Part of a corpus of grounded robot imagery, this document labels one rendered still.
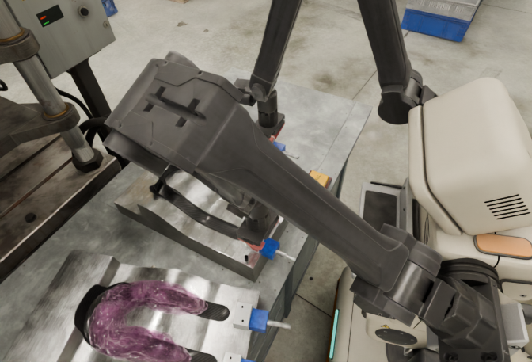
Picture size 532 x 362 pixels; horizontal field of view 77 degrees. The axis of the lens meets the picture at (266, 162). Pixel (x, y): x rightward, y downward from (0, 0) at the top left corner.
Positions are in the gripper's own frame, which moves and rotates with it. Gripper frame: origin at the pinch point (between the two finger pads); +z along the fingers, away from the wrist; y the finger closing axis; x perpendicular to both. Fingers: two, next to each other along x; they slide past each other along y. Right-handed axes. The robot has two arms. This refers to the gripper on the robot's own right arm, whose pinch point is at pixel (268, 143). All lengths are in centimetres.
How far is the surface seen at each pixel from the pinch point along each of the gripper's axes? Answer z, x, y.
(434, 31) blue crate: 93, 28, -292
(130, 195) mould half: 8.8, -33.0, 31.7
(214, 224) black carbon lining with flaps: 7.1, -2.4, 29.3
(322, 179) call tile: 11.6, 17.8, -3.1
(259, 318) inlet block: 8, 21, 45
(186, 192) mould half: 3.1, -13.9, 25.6
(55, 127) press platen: -7, -60, 29
